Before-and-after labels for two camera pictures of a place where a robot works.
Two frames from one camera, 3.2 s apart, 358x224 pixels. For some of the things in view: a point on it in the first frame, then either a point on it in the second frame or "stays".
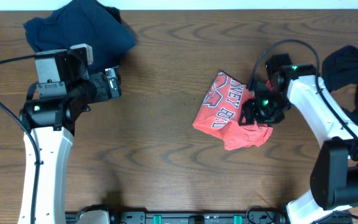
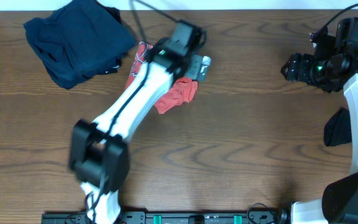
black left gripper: (99, 81) → (206, 63)
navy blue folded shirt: (84, 22) stays
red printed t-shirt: (220, 114) → (183, 90)
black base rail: (99, 215) stays
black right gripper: (250, 109) → (299, 65)
